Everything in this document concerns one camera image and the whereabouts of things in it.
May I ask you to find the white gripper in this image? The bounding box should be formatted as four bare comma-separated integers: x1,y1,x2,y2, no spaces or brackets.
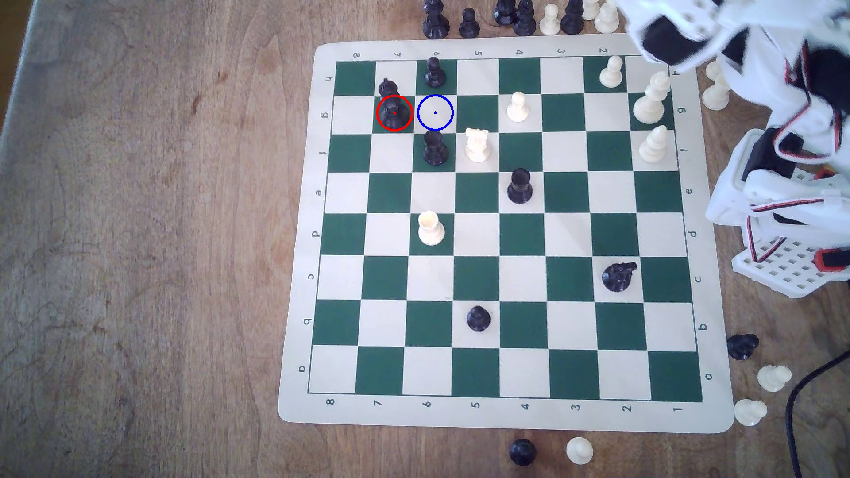
614,0,745,70

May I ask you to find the tall black chess king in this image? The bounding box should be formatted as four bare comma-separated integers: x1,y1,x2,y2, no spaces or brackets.
376,78,413,131

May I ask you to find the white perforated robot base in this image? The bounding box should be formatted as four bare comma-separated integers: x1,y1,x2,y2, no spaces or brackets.
730,229,850,300

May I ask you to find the tall white chess queen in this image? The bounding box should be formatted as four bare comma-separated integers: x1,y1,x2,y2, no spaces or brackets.
632,72,672,125

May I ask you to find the white chess bishop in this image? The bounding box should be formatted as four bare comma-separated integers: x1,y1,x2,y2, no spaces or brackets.
639,125,669,165

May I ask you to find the white chess knight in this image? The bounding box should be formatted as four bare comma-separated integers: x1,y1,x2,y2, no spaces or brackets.
464,127,493,164

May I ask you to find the tall black chess piece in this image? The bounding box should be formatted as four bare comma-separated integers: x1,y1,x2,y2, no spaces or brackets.
422,0,451,39

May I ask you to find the black chess knight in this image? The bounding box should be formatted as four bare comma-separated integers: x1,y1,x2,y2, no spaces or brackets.
601,262,638,293
726,333,760,361

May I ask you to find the black chess bishop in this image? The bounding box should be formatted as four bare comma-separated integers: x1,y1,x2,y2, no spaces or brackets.
423,130,450,167

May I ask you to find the green and cream chess mat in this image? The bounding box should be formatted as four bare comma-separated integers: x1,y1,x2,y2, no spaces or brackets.
278,33,735,434

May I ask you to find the white chess rook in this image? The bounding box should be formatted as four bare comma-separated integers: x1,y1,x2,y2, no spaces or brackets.
417,210,446,247

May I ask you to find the red white black servo wire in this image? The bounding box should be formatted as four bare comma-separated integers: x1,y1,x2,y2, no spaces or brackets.
746,199,790,264

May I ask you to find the black power cable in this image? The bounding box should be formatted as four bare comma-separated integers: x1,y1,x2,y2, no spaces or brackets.
785,351,850,478

